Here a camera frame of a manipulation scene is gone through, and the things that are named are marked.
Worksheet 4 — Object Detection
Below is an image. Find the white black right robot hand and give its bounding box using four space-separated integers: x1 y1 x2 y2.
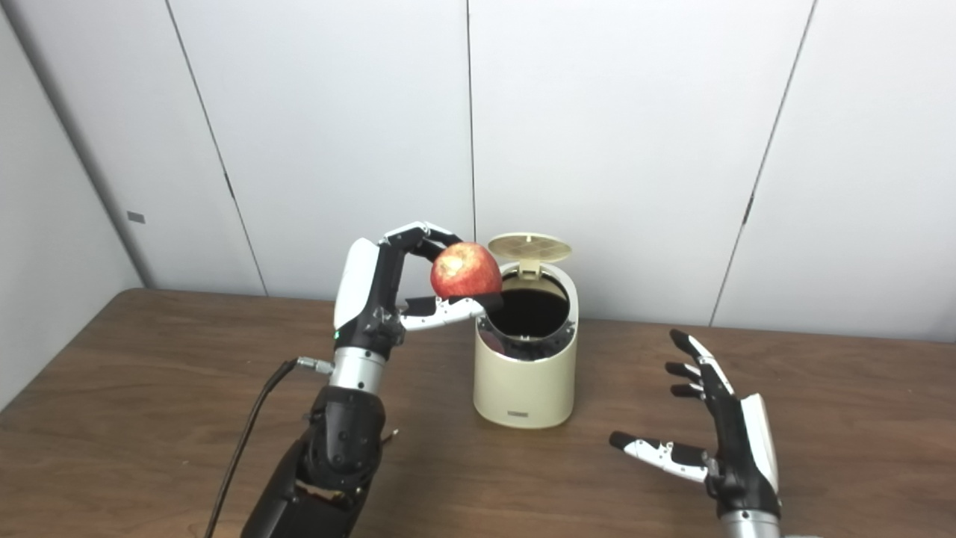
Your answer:
609 329 782 520

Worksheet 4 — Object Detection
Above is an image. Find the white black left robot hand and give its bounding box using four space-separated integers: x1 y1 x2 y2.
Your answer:
332 221 503 361

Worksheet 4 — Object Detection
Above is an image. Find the red apple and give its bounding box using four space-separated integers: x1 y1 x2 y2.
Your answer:
430 241 503 300

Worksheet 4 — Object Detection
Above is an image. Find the round cream bin lid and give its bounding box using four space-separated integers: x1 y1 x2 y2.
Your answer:
487 232 573 279

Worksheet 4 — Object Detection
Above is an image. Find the cream-colored bin body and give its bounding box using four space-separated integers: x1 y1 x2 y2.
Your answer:
473 262 580 430

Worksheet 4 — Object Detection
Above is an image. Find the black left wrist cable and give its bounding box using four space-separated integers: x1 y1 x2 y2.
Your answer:
203 357 335 538

